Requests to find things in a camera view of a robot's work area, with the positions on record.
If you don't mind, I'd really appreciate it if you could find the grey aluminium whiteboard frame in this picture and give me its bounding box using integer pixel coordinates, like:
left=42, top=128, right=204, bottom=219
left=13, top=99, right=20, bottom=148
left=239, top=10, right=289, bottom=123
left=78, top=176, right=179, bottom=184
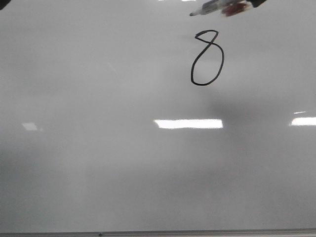
left=0, top=228, right=316, bottom=237

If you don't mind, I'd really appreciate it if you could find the black white whiteboard marker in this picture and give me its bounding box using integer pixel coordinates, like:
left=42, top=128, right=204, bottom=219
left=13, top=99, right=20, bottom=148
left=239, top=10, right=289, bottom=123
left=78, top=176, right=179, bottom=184
left=189, top=0, right=258, bottom=17

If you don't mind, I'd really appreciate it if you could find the white whiteboard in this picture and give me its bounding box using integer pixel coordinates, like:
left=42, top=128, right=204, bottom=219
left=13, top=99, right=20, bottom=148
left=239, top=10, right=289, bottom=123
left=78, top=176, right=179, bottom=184
left=0, top=0, right=316, bottom=232

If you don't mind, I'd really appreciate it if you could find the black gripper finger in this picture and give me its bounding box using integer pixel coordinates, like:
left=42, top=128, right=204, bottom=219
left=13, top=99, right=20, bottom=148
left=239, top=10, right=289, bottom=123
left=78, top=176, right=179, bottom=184
left=0, top=0, right=11, bottom=10
left=249, top=0, right=267, bottom=8

